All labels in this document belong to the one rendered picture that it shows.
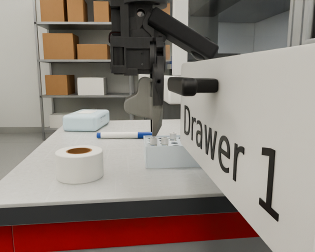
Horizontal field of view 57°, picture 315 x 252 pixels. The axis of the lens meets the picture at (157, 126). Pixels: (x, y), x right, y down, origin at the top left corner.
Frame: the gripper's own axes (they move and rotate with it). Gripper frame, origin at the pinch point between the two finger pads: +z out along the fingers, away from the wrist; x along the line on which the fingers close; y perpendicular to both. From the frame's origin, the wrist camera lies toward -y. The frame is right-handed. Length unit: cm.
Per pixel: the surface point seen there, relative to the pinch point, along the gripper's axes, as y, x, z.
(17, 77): 174, -409, -2
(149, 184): 1.8, 8.2, 6.9
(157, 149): 0.2, 1.4, 3.7
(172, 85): 0.6, 21.9, -7.6
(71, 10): 80, -353, -88
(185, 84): 0.2, 26.0, -7.8
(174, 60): -11, -58, -13
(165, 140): -1.2, 0.7, 2.4
